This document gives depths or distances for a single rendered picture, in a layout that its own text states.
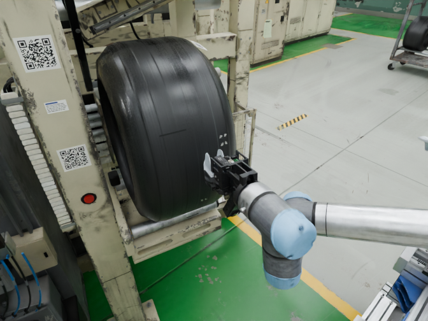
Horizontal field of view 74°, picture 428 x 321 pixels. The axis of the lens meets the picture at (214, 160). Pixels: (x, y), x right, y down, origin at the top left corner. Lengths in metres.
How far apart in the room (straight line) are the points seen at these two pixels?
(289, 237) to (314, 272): 1.63
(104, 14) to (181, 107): 0.57
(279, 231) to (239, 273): 1.53
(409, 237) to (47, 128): 0.86
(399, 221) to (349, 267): 1.59
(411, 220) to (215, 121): 0.48
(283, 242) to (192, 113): 0.41
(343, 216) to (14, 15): 0.80
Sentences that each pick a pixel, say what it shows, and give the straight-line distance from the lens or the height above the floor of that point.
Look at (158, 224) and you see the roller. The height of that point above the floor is 0.91.
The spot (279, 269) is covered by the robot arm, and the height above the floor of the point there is 1.21.
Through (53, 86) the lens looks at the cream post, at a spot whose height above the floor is 1.43.
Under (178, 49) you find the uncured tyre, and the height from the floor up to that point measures 1.48.
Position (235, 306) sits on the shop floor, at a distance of 1.90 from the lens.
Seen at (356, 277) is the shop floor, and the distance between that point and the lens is 2.19.
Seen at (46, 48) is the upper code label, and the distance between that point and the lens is 0.79.
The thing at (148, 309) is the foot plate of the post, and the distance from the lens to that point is 1.91.
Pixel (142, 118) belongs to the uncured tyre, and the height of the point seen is 1.37.
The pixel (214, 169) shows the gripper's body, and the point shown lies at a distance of 0.64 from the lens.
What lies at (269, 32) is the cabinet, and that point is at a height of 0.57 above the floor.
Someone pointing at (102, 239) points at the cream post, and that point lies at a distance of 1.13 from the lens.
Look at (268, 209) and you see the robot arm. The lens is 0.52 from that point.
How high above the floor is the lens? 1.69
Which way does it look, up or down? 36 degrees down
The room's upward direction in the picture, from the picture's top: straight up
